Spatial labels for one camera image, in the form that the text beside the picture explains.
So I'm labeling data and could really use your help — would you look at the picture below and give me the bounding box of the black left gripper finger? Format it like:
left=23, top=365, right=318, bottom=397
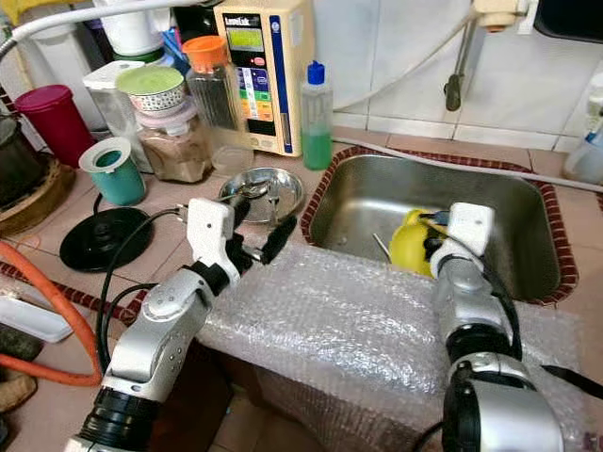
left=266, top=215, right=298, bottom=265

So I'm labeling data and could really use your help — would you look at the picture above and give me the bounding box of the yellow plastic cup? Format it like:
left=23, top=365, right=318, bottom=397
left=388, top=209, right=439, bottom=277

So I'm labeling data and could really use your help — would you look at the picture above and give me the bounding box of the round steel plate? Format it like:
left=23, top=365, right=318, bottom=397
left=219, top=167, right=304, bottom=225

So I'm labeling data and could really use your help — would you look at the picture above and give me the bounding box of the green handled steel spoon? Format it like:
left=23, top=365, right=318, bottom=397
left=370, top=234, right=392, bottom=263

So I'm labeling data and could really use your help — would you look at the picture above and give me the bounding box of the small steel spoon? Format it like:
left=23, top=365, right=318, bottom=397
left=234, top=179, right=267, bottom=201

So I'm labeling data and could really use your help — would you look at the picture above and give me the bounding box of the stainless steel sink basin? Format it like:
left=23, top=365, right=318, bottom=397
left=301, top=149, right=580, bottom=304

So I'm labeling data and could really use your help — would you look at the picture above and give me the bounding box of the clear bubble wrap sheet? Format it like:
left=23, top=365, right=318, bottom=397
left=198, top=243, right=590, bottom=452

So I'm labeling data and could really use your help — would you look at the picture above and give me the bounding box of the green soap bottle blue cap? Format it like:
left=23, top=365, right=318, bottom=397
left=300, top=61, right=335, bottom=172

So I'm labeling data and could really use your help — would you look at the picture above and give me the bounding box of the brown powder plastic jar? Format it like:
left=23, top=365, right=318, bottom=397
left=137, top=99, right=208, bottom=185

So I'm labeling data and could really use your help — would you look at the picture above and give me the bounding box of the black round kettle base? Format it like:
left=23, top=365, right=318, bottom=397
left=59, top=207, right=152, bottom=274

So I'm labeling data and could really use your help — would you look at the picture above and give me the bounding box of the glass jar orange lid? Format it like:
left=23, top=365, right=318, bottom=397
left=182, top=36, right=246, bottom=175

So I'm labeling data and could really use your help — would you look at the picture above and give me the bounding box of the teal cup white rim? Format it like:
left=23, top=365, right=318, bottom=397
left=78, top=137, right=145, bottom=206

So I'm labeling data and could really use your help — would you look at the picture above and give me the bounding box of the steel cooking pot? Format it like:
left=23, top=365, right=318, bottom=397
left=0, top=113, right=53, bottom=208

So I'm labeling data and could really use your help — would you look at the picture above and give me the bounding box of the round wooden trivet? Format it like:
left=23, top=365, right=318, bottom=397
left=0, top=160, right=76, bottom=236

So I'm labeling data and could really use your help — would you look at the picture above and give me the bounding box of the white rectangular tray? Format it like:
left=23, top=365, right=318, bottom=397
left=0, top=294, right=73, bottom=345

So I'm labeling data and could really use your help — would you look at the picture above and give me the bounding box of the clear spray bottle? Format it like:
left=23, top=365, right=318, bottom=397
left=563, top=89, right=603, bottom=185

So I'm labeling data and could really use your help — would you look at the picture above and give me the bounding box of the patterned bowl green lid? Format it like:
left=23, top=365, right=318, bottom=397
left=115, top=66, right=187, bottom=114

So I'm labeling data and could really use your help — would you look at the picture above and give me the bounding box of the clear container white lid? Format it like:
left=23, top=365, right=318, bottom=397
left=83, top=61, right=142, bottom=170

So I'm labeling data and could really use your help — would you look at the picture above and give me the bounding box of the maroon plastic tumbler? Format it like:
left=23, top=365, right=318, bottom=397
left=14, top=85, right=98, bottom=169

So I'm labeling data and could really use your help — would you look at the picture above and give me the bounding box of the white plastic jug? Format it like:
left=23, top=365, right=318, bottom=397
left=99, top=0, right=166, bottom=62

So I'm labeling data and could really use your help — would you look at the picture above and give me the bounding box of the black hanging tray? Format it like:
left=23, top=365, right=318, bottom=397
left=534, top=0, right=603, bottom=43

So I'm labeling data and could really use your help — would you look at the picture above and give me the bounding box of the yellow cloth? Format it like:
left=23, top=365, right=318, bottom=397
left=5, top=0, right=95, bottom=24

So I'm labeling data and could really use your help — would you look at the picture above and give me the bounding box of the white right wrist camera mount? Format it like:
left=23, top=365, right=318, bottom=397
left=432, top=202, right=496, bottom=279

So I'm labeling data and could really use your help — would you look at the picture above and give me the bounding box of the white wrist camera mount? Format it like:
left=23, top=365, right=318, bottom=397
left=187, top=198, right=239, bottom=274
left=432, top=202, right=496, bottom=279

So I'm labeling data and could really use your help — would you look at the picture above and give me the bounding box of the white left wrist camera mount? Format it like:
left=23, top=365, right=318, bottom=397
left=187, top=198, right=239, bottom=274

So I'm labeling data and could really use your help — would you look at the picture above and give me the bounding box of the thin white water hose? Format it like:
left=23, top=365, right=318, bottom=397
left=334, top=9, right=481, bottom=114

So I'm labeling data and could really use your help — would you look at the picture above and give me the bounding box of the grey wall tap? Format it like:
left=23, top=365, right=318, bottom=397
left=443, top=0, right=543, bottom=114

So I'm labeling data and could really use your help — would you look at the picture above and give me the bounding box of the black strap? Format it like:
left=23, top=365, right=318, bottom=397
left=542, top=365, right=603, bottom=396

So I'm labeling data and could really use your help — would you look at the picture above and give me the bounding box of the orange gas hose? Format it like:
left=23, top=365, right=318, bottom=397
left=0, top=240, right=105, bottom=387

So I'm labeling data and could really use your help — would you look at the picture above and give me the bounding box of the white flexible hose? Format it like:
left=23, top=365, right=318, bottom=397
left=0, top=0, right=227, bottom=57

